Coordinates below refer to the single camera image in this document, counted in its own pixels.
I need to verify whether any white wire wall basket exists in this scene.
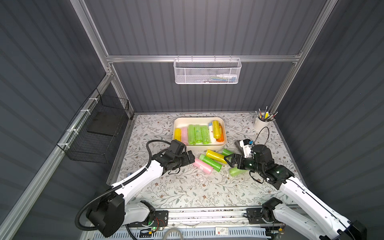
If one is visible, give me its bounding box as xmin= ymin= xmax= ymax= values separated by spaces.
xmin=173 ymin=57 xmax=242 ymax=85

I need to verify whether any pink roll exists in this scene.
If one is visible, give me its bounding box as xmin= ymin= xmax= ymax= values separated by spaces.
xmin=181 ymin=127 xmax=189 ymax=145
xmin=193 ymin=158 xmax=213 ymax=175

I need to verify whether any orange trash bag roll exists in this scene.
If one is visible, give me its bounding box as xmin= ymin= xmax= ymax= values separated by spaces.
xmin=217 ymin=125 xmax=225 ymax=143

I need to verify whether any light green roll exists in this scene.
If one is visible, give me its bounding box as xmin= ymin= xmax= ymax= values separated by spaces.
xmin=194 ymin=125 xmax=203 ymax=144
xmin=229 ymin=168 xmax=247 ymax=177
xmin=188 ymin=125 xmax=196 ymax=145

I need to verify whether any black wire side basket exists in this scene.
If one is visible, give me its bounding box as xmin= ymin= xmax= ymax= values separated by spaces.
xmin=57 ymin=92 xmax=131 ymax=164

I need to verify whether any grey trash bag roll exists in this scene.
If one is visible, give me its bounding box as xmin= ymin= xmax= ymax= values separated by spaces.
xmin=235 ymin=141 xmax=244 ymax=155

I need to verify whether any yellow roll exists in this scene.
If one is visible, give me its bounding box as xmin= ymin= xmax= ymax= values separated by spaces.
xmin=206 ymin=150 xmax=227 ymax=164
xmin=212 ymin=120 xmax=222 ymax=140
xmin=174 ymin=128 xmax=182 ymax=142

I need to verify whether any floral table mat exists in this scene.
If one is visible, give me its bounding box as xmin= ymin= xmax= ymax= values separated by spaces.
xmin=117 ymin=113 xmax=302 ymax=209

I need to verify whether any white blue labelled roll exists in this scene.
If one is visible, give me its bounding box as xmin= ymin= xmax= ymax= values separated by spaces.
xmin=208 ymin=123 xmax=217 ymax=144

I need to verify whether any white plastic storage box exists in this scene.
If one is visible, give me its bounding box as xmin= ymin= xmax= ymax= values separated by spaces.
xmin=172 ymin=117 xmax=228 ymax=152

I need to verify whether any dark green roll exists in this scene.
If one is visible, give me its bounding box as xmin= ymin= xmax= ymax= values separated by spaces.
xmin=222 ymin=149 xmax=233 ymax=156
xmin=199 ymin=154 xmax=222 ymax=172

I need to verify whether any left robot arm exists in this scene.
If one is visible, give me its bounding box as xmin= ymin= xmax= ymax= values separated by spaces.
xmin=75 ymin=140 xmax=195 ymax=238

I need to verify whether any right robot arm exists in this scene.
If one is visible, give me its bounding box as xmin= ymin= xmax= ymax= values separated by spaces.
xmin=224 ymin=145 xmax=368 ymax=240

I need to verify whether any white pen cup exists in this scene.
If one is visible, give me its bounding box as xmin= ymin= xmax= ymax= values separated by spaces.
xmin=254 ymin=117 xmax=270 ymax=133

